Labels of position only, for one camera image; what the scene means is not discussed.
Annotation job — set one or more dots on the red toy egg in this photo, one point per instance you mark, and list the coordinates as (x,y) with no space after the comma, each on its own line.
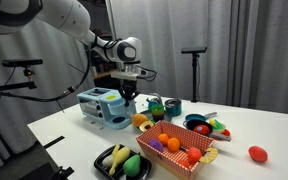
(258,154)

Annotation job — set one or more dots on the black plastic tray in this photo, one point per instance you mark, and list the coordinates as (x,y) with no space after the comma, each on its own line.
(144,166)

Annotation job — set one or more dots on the yellow toy corn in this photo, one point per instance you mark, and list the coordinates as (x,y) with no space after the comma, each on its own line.
(119,156)

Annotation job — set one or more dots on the teal toy pot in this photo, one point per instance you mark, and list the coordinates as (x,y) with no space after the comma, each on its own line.
(173,107)

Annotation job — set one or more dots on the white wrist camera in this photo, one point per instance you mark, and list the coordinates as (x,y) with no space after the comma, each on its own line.
(126,76)

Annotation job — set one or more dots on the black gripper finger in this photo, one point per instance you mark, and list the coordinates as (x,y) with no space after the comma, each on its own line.
(126,102)
(133,100)

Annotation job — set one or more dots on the green toy pear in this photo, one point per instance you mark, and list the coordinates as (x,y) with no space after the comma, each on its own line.
(132,166)

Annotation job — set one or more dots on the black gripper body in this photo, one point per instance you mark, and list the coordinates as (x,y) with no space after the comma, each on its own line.
(129,88)

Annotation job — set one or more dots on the red toy tomato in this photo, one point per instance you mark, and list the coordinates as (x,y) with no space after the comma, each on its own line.
(193,154)

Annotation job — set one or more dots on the white toy vegetable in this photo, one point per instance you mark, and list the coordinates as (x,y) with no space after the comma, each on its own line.
(108,161)

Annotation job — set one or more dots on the teal toy saucepan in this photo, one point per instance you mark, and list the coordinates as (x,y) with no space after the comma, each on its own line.
(200,117)

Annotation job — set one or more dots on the purple toy eggplant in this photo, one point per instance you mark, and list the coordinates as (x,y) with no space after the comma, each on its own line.
(156,144)

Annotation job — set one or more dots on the orange toy ball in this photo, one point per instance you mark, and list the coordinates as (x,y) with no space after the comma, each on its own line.
(163,138)
(173,144)

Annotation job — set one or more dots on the light blue toy toaster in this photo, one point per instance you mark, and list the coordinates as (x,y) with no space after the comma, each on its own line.
(94,104)

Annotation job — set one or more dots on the black camera tripod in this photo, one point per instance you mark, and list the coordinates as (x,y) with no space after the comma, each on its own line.
(195,53)

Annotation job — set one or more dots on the black toy frying pan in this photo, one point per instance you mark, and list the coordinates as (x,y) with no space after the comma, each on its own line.
(204,128)

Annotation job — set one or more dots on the stacked colourful toy cups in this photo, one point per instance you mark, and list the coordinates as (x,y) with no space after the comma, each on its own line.
(156,107)

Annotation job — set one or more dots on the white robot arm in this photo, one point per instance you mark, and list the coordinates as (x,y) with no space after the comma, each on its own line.
(72,18)

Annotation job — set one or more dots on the toy avocado half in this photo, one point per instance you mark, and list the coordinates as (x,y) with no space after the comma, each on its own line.
(146,125)

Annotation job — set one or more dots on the red checkered cardboard box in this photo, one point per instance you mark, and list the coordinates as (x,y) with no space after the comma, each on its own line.
(182,152)

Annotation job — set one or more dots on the orange toy fruit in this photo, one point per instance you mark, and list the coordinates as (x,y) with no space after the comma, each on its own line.
(138,119)

